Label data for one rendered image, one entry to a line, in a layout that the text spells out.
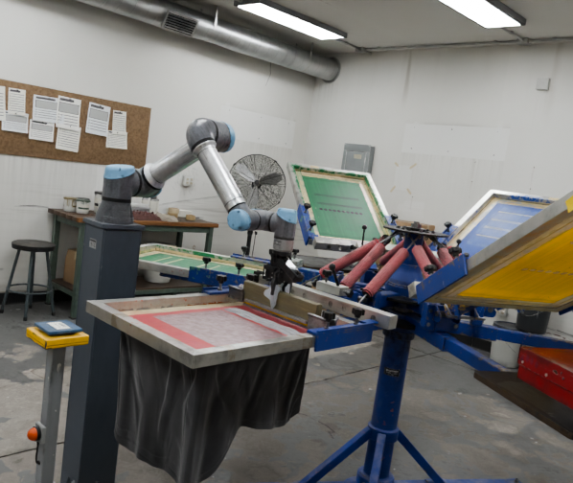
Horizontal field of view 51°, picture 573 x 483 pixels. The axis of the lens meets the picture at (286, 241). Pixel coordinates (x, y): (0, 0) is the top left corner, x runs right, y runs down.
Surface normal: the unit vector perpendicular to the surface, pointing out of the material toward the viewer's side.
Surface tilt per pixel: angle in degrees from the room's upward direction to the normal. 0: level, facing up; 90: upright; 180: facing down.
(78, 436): 90
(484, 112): 90
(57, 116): 86
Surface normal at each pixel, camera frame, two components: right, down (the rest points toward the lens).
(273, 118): 0.71, 0.18
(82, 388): -0.73, -0.02
